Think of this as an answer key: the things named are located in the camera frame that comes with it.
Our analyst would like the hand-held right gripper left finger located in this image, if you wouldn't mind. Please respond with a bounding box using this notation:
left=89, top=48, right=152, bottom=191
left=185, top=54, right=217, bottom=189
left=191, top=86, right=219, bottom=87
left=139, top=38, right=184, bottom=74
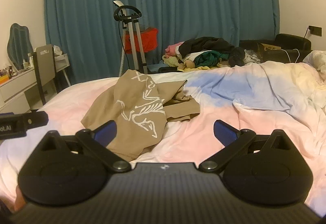
left=38, top=120, right=132, bottom=173

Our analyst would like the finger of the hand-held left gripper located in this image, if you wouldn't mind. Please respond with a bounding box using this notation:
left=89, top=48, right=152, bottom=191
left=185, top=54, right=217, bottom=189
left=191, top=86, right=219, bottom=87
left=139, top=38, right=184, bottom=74
left=22, top=111, right=49, bottom=129

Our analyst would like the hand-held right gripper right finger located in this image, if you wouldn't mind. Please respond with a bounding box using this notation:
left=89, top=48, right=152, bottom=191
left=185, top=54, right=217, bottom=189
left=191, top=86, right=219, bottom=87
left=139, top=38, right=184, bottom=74
left=199, top=119, right=288, bottom=173

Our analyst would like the tan printed t-shirt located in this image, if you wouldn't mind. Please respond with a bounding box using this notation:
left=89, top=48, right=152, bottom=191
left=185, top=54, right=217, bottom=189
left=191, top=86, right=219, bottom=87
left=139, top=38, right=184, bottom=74
left=81, top=69, right=201, bottom=162

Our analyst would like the white desk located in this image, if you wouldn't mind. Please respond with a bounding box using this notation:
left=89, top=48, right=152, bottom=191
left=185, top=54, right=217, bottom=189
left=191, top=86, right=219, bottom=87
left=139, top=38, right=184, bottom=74
left=0, top=53, right=72, bottom=115

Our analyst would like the pastel tie-dye duvet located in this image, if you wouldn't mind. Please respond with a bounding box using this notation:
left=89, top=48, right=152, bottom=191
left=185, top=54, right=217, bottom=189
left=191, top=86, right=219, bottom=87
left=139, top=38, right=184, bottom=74
left=0, top=62, right=326, bottom=219

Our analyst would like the wavy framed mirror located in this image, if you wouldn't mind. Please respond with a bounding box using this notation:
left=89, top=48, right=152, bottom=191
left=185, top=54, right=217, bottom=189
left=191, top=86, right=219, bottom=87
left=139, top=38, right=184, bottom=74
left=10, top=23, right=34, bottom=71

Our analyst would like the cardboard box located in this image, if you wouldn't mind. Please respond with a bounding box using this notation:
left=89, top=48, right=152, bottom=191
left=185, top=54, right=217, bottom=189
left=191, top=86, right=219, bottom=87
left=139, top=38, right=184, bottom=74
left=257, top=42, right=282, bottom=51

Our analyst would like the garment steamer stand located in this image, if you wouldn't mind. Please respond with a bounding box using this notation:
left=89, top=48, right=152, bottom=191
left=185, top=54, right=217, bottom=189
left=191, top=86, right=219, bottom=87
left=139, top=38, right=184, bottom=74
left=113, top=0, right=148, bottom=77

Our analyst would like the red cloth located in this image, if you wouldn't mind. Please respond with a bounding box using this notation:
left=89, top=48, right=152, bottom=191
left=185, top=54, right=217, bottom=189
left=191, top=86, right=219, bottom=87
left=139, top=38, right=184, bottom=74
left=123, top=27, right=159, bottom=53

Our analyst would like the white crumpled pillow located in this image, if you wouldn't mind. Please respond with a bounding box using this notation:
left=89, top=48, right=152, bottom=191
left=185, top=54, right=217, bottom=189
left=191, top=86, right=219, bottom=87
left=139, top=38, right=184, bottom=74
left=303, top=50, right=326, bottom=74

